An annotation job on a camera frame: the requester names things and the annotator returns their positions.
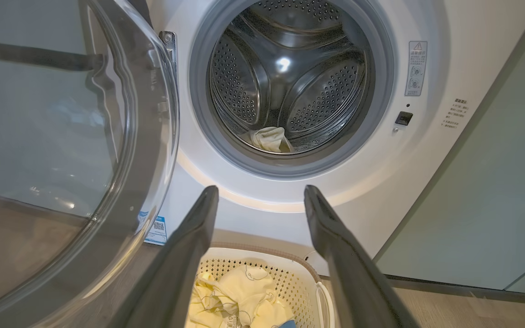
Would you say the blue energy label sticker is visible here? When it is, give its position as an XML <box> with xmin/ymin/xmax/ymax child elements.
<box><xmin>143</xmin><ymin>212</ymin><xmax>168</xmax><ymax>246</ymax></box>

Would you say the yellow bear-print garment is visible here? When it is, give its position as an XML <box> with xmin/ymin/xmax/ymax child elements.
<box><xmin>243</xmin><ymin>127</ymin><xmax>293</xmax><ymax>154</ymax></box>

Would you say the dark baseboard strip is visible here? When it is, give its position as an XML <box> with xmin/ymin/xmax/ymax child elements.
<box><xmin>383</xmin><ymin>273</ymin><xmax>525</xmax><ymax>307</ymax></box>

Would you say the yellow garment with blue trim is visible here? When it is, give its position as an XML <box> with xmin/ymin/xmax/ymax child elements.
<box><xmin>188</xmin><ymin>265</ymin><xmax>298</xmax><ymax>328</ymax></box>

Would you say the grey warning sticker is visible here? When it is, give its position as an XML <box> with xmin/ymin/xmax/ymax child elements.
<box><xmin>405</xmin><ymin>41</ymin><xmax>428</xmax><ymax>97</ymax></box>

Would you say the dark round washer door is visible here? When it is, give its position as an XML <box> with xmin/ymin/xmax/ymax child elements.
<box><xmin>0</xmin><ymin>0</ymin><xmax>180</xmax><ymax>328</ymax></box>

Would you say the stainless steel washing machine drum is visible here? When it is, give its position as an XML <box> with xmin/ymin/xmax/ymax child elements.
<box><xmin>208</xmin><ymin>0</ymin><xmax>375</xmax><ymax>155</ymax></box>

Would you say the pale green cabinet panel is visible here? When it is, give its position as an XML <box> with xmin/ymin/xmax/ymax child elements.
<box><xmin>376</xmin><ymin>0</ymin><xmax>525</xmax><ymax>297</ymax></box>

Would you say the white front-load washing machine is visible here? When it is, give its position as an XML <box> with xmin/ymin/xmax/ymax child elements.
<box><xmin>144</xmin><ymin>0</ymin><xmax>525</xmax><ymax>276</ymax></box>

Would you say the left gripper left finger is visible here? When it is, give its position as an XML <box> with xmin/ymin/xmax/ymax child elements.
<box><xmin>112</xmin><ymin>185</ymin><xmax>220</xmax><ymax>328</ymax></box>

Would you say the cream perforated laundry basket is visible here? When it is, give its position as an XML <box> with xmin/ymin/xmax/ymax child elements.
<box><xmin>185</xmin><ymin>244</ymin><xmax>336</xmax><ymax>328</ymax></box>

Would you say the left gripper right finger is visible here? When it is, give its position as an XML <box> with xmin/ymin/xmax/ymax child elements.
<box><xmin>304</xmin><ymin>184</ymin><xmax>420</xmax><ymax>328</ymax></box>

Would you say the printed text label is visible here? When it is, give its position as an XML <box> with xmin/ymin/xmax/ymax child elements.
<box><xmin>443</xmin><ymin>97</ymin><xmax>471</xmax><ymax>131</ymax></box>

